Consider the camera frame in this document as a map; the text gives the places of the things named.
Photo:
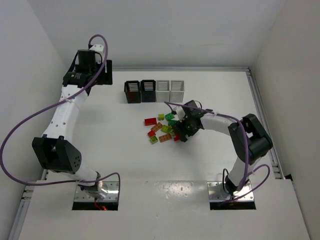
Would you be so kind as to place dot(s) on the green lego brick top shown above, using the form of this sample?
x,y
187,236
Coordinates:
x,y
169,116

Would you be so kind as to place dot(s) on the brown lego brick lower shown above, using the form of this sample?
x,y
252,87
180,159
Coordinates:
x,y
165,137

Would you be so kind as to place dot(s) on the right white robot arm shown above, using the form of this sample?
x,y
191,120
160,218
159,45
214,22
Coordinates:
x,y
250,140

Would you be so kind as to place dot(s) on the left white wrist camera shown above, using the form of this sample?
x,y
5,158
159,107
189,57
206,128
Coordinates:
x,y
99,48

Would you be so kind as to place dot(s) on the black slotted container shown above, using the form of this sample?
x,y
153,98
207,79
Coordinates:
x,y
148,91
132,91

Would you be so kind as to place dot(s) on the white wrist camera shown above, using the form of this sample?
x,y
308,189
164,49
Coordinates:
x,y
99,48
180,113

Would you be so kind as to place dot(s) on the red 2x3 lego brick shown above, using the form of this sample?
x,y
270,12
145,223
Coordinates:
x,y
150,121

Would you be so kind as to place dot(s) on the green 2x3 lego brick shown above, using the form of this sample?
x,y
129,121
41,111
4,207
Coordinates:
x,y
172,122

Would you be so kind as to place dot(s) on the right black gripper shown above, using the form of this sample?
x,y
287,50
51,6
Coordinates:
x,y
183,128

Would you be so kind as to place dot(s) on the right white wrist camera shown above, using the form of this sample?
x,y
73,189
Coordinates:
x,y
180,113

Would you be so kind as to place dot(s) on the red small lego brick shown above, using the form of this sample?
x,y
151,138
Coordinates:
x,y
151,133
176,138

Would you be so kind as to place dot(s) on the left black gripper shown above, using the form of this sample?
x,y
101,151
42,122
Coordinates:
x,y
107,72

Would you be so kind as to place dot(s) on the brown lego brick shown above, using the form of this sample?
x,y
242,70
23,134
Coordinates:
x,y
157,127
165,137

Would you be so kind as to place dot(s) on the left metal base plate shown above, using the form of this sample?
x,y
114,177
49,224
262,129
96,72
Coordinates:
x,y
105,191

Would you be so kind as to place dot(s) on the white slotted container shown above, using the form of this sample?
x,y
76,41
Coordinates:
x,y
162,91
177,90

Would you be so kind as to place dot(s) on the lime small lego brick top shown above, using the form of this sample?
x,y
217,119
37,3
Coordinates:
x,y
161,117

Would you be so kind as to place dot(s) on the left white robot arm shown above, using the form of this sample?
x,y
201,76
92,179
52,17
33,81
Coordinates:
x,y
54,150

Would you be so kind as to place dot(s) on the metal base plate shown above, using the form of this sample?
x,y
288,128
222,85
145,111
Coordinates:
x,y
216,193
105,191

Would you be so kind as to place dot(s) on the lime lego brick bottom left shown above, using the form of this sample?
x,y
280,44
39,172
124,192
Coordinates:
x,y
153,139

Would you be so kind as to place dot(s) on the brown lego brick upper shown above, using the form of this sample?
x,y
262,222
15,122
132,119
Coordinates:
x,y
157,127

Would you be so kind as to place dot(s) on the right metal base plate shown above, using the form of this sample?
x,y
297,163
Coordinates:
x,y
216,193

